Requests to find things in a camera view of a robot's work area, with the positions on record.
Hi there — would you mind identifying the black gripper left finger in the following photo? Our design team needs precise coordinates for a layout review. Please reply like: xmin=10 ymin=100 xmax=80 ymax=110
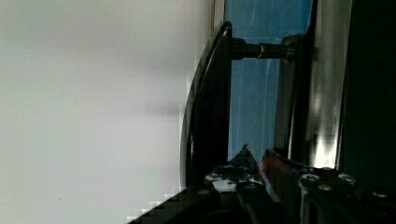
xmin=204 ymin=144 xmax=263 ymax=193

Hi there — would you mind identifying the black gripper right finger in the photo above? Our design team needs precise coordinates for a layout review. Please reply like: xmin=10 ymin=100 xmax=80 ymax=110
xmin=262 ymin=149 xmax=355 ymax=224

